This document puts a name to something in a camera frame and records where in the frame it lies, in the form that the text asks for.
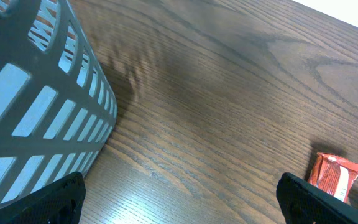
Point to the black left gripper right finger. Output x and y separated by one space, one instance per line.
301 202

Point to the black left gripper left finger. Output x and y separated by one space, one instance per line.
58 202

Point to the red white snack bar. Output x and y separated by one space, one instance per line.
334 175

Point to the grey plastic mesh basket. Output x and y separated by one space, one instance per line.
57 108

